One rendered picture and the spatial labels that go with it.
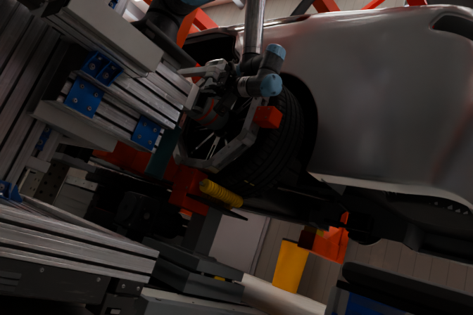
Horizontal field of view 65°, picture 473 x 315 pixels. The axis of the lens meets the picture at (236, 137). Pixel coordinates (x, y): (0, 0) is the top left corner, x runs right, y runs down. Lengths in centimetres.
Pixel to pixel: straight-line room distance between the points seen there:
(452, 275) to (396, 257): 69
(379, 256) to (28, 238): 540
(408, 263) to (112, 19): 536
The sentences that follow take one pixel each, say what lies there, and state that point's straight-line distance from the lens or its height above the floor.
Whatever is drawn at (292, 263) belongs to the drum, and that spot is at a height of 40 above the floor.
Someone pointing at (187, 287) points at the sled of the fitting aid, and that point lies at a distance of 154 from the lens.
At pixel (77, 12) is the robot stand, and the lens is 93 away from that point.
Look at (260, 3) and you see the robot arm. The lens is 150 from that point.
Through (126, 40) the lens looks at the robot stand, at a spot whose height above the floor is 68.
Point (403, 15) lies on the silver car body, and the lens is 201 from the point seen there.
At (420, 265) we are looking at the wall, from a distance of 583.
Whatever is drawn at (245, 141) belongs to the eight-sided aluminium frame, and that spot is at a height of 73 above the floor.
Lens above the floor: 30
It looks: 16 degrees up
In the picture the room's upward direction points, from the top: 19 degrees clockwise
